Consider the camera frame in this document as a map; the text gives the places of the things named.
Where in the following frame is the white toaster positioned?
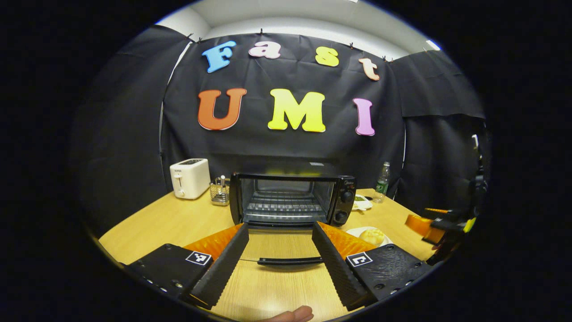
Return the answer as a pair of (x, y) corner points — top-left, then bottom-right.
(169, 158), (211, 200)

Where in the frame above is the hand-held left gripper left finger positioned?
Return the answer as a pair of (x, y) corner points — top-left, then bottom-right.
(124, 222), (250, 310)

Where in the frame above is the clear plastic water bottle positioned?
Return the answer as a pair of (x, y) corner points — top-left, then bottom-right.
(374, 161), (391, 203)

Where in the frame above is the metal wire utensil basket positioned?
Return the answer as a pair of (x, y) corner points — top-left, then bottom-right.
(210, 175), (231, 206)

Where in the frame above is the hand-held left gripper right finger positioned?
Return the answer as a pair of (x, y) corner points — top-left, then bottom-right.
(311, 221), (434, 310)

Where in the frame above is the black electric oven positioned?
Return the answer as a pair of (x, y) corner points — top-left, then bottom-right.
(229, 172), (358, 268)

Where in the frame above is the round bread bun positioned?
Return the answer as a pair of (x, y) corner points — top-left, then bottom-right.
(360, 228), (385, 246)

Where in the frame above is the white square plate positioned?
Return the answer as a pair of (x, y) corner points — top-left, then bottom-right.
(345, 226), (394, 249)

